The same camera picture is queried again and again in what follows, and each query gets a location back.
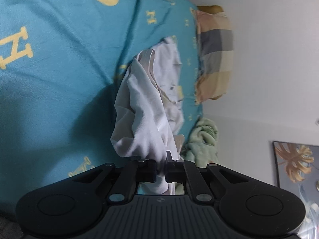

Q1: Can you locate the green printed blanket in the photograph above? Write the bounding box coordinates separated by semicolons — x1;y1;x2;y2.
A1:
180;118;220;166

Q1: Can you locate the white t-shirt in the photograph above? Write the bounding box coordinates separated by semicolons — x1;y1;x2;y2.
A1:
110;36;185;195

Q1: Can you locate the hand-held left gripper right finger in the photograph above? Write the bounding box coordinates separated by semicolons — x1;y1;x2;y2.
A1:
164;151;250;203

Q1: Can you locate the checkered pillow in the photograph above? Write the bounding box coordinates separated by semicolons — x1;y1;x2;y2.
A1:
190;7;235;105

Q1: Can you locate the framed leaf wall picture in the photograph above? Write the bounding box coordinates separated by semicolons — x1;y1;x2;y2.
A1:
273;141;319;239

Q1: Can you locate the teal printed bed sheet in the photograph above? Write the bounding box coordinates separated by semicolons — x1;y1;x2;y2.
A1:
0;0;204;222

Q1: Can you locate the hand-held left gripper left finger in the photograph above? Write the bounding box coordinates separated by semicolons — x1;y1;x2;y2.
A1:
66;158;157;203

